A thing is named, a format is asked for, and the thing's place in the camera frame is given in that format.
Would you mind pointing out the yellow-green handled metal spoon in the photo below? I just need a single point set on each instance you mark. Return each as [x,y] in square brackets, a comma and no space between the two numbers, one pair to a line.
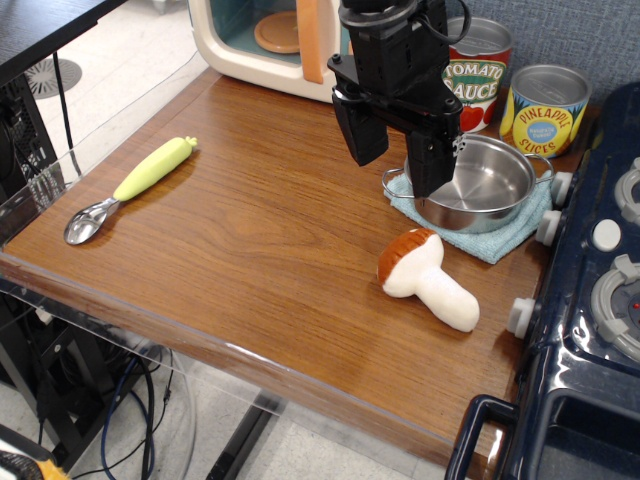
[85,223]

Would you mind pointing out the round floor vent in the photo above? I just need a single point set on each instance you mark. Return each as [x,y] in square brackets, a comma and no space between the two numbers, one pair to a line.
[46,78]

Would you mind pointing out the orange microwave turntable plate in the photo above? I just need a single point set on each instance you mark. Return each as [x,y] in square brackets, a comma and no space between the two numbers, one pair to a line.
[278,33]

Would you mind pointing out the dark blue toy stove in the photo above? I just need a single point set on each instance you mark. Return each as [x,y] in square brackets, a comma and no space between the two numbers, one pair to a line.
[576,413]

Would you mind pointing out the white stove knob middle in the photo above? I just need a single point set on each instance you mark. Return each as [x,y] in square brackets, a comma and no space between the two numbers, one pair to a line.
[548,227]

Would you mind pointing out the white stove knob upper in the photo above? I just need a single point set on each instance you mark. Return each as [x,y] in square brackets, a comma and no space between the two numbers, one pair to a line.
[559,187]

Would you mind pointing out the pineapple slices can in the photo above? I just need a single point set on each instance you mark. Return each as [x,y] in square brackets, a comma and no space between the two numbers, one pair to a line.
[544,109]

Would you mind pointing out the black table leg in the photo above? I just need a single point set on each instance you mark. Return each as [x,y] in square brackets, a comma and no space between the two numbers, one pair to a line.
[245,437]

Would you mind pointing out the white stove knob lower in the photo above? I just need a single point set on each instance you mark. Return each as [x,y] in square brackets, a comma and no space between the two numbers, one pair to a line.
[520,316]

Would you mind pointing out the plush mushroom toy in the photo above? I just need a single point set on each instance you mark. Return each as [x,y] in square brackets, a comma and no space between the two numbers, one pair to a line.
[411,265]

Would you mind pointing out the toy microwave cream and teal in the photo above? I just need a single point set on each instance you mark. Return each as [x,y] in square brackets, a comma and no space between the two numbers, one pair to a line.
[224,35]

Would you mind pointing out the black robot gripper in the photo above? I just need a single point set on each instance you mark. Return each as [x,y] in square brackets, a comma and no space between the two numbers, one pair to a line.
[393,77]

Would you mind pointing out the small steel pot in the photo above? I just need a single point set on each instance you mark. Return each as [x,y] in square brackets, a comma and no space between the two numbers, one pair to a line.
[490,184]

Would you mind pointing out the white stove knob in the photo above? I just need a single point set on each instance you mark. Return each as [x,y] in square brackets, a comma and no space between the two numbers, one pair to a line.
[520,316]
[548,227]
[559,187]

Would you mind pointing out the black desk left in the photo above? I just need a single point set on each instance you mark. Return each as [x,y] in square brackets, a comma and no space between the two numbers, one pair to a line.
[33,30]

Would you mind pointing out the light blue cloth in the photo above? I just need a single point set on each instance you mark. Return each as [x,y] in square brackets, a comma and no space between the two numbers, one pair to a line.
[489,247]

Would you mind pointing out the tomato sauce can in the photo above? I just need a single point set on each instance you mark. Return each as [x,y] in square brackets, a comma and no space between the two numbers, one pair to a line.
[477,67]

